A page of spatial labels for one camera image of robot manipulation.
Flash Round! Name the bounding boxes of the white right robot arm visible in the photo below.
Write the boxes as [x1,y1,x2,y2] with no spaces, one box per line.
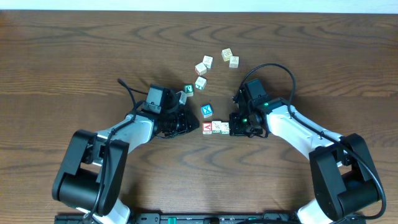
[229,94,386,223]

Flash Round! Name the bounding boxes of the green letter wooden block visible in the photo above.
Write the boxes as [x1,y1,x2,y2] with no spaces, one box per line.
[184,84,194,97]

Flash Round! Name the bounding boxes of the plain engraved wooden block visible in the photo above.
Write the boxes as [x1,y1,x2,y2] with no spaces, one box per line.
[202,55,213,69]

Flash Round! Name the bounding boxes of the green edged wooden block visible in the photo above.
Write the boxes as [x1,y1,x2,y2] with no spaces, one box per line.
[195,77,207,90]

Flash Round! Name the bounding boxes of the red A wooden block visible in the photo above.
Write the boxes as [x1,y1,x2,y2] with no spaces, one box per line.
[202,122,213,134]

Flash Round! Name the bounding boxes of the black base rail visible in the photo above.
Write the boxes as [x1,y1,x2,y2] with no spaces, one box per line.
[54,212,368,224]

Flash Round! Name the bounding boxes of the pale engraved wooden block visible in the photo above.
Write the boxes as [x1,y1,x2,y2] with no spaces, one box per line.
[229,56,239,68]

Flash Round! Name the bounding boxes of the engraved number wooden block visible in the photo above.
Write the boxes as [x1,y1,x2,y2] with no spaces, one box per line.
[211,121,222,133]

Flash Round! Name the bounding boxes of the tan engraved wooden block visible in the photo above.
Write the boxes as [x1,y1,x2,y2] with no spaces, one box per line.
[221,48,233,62]

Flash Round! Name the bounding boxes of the red M wooden block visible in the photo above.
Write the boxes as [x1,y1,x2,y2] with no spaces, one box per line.
[195,62,207,76]

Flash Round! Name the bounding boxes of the blue X wooden block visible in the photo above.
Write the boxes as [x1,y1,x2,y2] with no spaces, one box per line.
[201,104,213,118]

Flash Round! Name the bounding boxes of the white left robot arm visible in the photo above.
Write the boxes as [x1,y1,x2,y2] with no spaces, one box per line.
[52,108,200,223]

